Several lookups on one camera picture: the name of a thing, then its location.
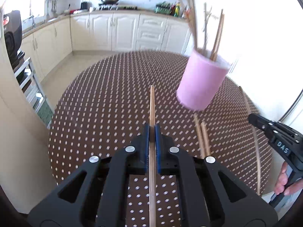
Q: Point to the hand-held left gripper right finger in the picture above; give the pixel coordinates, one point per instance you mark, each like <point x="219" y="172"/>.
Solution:
<point x="158" y="139"/>

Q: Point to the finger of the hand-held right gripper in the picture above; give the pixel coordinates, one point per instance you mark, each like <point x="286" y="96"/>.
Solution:
<point x="260" y="123"/>

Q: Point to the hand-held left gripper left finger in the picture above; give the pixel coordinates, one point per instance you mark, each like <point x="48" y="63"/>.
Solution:
<point x="146" y="139"/>

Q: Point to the wooden chopstick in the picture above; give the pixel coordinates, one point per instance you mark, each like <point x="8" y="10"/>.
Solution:
<point x="220" y="40"/>
<point x="205" y="139"/>
<point x="193" y="23"/>
<point x="219" y="33"/>
<point x="205" y="28"/>
<point x="198" y="134"/>
<point x="152" y="104"/>

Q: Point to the pink cylindrical cup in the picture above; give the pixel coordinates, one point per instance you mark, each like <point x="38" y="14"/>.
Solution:
<point x="201" y="82"/>

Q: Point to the person's right hand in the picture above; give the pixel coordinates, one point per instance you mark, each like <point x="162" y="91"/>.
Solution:
<point x="281" y="179"/>

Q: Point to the white panel door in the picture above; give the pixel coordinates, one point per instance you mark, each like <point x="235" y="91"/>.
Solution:
<point x="260" y="40"/>

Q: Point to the white base kitchen cabinets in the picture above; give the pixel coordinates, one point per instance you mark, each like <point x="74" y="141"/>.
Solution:
<point x="106" y="33"/>

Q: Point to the green countertop grill appliance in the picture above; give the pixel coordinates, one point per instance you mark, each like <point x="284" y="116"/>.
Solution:
<point x="162" y="8"/>

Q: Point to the brown sauce bottle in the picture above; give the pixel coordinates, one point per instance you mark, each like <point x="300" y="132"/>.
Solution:
<point x="172" y="9"/>

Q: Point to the green bottle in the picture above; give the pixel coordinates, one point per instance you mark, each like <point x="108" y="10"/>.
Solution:
<point x="177" y="9"/>

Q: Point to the black gas stove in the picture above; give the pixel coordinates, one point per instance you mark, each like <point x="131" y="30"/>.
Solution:
<point x="118" y="7"/>

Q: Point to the black wok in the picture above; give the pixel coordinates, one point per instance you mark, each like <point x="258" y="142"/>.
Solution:
<point x="110" y="0"/>

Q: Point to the black electric kettle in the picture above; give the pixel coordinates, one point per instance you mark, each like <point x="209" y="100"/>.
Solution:
<point x="84" y="6"/>

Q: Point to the red dish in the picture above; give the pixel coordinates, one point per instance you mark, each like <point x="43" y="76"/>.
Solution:
<point x="68" y="11"/>

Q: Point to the beige kitchen countertop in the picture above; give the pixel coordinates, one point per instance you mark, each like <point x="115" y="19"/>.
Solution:
<point x="59" y="17"/>

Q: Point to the metal sink faucet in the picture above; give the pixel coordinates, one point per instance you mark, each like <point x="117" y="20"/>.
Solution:
<point x="33" y="21"/>

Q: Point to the black air fryer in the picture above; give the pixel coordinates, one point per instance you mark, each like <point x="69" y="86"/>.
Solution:
<point x="13" y="33"/>

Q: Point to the wall utensil rack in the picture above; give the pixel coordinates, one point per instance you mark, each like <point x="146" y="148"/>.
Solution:
<point x="53" y="1"/>

